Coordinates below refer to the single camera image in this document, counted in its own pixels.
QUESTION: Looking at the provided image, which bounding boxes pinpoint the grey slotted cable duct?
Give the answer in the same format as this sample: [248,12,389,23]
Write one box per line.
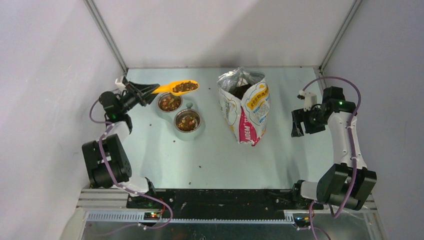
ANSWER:
[86,210,295,224]

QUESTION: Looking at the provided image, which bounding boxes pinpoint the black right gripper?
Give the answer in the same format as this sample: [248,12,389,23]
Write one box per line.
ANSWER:
[291,106,328,137]

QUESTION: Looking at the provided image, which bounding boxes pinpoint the small steel bowl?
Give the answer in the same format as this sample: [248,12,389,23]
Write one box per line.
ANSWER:
[156,92,184,114]

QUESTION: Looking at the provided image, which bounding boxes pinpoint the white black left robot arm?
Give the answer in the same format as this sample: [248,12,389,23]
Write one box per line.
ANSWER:
[81,79,159,208]

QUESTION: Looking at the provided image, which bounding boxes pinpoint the aluminium frame post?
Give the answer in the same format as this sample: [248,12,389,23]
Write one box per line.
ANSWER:
[83,0,129,74]
[318,0,363,74]

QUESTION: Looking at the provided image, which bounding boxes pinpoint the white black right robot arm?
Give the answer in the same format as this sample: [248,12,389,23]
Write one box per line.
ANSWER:
[290,86,377,211]

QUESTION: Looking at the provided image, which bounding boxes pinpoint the kibble in stand bowl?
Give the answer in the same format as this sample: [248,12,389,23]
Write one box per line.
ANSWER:
[176,115,200,132]

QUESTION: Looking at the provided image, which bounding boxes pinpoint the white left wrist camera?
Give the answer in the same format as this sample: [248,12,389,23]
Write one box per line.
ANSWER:
[114,75,128,92]

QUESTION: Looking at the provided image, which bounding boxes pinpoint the kibble in small bowl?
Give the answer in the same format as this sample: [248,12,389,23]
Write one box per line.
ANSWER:
[158,95,182,112]

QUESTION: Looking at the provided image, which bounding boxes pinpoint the aluminium frame post left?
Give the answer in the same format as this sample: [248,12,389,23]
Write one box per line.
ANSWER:
[83,0,129,74]

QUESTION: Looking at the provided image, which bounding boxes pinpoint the orange plastic scoop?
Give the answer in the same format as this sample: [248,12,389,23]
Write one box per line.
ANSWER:
[152,79,200,96]

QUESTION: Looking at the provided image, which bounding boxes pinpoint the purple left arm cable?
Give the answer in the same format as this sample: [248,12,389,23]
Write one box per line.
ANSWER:
[88,87,174,231]

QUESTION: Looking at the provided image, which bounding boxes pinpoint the aluminium frame post right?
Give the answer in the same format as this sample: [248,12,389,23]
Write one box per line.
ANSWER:
[318,0,363,74]

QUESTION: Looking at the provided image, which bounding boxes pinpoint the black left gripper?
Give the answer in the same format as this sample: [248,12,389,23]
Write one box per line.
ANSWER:
[118,81,161,115]

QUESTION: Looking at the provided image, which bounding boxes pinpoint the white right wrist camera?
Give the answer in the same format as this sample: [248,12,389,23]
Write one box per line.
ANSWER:
[297,90,317,112]

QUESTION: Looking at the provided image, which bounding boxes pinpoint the brown kibble in scoop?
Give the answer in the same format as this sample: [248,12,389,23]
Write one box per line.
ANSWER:
[172,80,199,93]

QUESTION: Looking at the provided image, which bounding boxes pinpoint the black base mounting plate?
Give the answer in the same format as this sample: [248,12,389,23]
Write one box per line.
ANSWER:
[126,188,311,220]

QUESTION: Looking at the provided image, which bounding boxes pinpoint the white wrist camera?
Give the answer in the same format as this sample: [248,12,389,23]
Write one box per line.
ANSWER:
[114,75,128,92]
[297,90,317,112]

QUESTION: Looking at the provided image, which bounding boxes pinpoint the white yellow pet food bag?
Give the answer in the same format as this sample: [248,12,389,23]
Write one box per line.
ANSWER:
[217,67,271,146]

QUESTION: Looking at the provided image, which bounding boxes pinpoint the steel bowl in green stand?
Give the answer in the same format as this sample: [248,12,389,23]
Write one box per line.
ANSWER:
[156,100,206,141]

